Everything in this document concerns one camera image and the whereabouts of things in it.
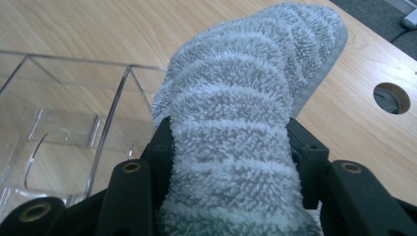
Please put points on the clear acrylic organizer box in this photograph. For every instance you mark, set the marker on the clear acrylic organizer box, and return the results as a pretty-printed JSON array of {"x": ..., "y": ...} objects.
[{"x": 65, "y": 131}]

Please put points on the white power strip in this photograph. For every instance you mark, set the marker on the white power strip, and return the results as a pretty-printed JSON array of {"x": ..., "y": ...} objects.
[{"x": 411, "y": 20}]

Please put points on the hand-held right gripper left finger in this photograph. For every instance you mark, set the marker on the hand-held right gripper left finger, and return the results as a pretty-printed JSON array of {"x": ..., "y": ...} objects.
[{"x": 162, "y": 164}]

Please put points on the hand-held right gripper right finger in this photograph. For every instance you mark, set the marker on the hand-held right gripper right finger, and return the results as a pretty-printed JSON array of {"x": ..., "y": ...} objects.
[{"x": 309, "y": 157}]

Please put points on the grey striped fluffy sock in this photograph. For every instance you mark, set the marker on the grey striped fluffy sock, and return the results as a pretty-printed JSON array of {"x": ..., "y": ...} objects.
[{"x": 236, "y": 131}]

